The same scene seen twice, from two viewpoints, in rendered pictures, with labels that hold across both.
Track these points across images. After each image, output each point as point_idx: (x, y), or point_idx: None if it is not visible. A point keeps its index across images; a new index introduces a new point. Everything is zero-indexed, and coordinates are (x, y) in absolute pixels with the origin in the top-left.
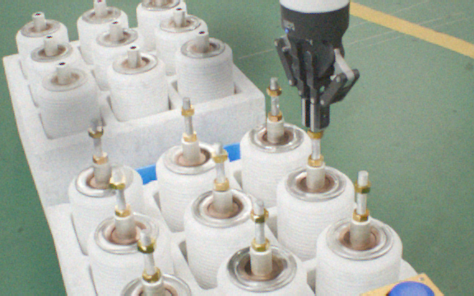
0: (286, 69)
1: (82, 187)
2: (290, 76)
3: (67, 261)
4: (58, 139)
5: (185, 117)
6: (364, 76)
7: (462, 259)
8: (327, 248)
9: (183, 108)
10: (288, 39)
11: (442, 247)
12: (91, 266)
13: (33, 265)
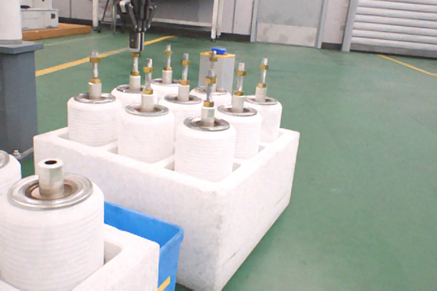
0: (133, 19)
1: (225, 125)
2: (134, 23)
3: (253, 166)
4: (116, 240)
5: (151, 73)
6: None
7: (34, 171)
8: None
9: (151, 67)
10: None
11: (23, 178)
12: (259, 132)
13: None
